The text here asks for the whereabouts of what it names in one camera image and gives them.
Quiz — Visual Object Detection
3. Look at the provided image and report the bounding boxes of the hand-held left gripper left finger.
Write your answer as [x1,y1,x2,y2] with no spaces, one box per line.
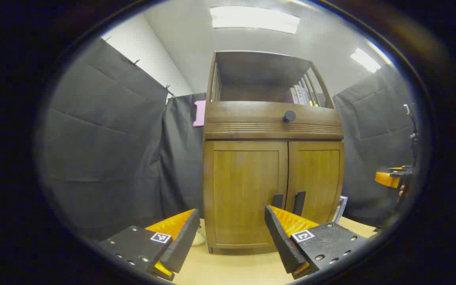
[97,209,201,281]

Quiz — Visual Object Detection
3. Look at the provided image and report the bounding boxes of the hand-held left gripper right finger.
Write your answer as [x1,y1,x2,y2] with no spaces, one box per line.
[264,205,369,279]

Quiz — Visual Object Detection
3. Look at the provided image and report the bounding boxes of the wooden cabinet door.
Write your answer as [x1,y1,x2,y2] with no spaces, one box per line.
[285,141,341,224]
[212,141,289,246]

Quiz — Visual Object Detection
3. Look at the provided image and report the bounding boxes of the wooden double-door shoe cabinet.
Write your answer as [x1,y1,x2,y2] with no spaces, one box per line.
[202,50,345,254]

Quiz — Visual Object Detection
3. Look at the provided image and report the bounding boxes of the wooden cabinet drawer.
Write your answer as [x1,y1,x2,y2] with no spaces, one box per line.
[204,101,344,140]

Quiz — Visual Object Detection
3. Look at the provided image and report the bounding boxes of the cream plush toy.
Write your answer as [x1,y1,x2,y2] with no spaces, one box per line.
[192,226,207,247]

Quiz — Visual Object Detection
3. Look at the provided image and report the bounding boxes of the thick white book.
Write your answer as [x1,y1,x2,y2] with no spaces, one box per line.
[333,196,348,224]

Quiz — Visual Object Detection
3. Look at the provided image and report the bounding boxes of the small ceiling light panel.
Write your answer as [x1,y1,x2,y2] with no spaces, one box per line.
[350,47,382,73]

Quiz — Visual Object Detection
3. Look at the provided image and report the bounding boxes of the black backdrop cloth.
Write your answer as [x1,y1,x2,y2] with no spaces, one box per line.
[40,38,418,242]

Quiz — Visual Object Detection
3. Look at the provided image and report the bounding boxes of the large ceiling light panel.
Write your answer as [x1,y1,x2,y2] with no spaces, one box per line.
[209,6,300,35]

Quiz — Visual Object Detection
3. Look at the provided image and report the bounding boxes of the black right door handle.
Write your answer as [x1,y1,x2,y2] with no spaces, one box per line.
[293,192,306,217]

